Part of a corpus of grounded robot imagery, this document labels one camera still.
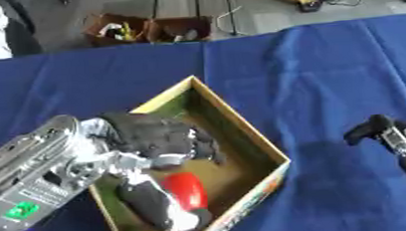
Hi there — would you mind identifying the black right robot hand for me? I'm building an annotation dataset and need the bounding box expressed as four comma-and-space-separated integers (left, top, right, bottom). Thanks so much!
340, 112, 406, 211

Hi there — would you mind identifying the person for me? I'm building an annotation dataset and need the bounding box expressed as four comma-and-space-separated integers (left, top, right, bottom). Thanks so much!
0, 0, 44, 61

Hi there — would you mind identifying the tan cardboard box green inside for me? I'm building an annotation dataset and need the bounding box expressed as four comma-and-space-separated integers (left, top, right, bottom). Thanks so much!
83, 70, 297, 231

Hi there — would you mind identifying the brown cardboard box with items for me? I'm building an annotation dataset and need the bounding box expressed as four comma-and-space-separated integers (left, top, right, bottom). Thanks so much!
81, 11, 152, 48

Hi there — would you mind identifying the red toy pepper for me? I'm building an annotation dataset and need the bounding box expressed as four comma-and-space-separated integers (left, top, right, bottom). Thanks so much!
158, 170, 212, 214

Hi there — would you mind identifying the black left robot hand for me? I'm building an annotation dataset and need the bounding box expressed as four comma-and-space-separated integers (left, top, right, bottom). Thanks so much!
81, 106, 230, 231

